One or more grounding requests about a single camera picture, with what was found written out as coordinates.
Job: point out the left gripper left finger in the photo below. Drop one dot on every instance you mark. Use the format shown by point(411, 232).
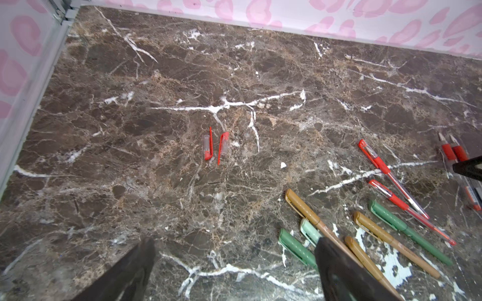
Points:
point(128, 279)

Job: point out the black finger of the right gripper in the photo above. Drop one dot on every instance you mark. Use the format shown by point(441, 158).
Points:
point(471, 168)

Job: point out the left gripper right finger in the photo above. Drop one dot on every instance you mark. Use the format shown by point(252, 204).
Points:
point(343, 279)

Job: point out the red pen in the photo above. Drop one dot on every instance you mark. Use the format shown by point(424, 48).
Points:
point(379, 164)
point(462, 156)
point(452, 159)
point(405, 207)

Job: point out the red pen cap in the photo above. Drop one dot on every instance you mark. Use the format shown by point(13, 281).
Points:
point(223, 145)
point(208, 145)

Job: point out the brown pen left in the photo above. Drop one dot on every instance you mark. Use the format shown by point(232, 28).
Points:
point(306, 212)

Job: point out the light green pen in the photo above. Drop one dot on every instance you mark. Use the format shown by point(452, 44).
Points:
point(310, 232)

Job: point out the brown pen right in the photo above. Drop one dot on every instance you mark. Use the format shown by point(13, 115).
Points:
point(374, 230)

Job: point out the dark green pen left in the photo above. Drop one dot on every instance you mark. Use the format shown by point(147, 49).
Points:
point(300, 252)

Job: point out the dark green pen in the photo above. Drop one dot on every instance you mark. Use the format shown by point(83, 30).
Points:
point(300, 252)
point(398, 225)

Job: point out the dark green pen right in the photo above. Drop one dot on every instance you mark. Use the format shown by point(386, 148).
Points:
point(398, 225)

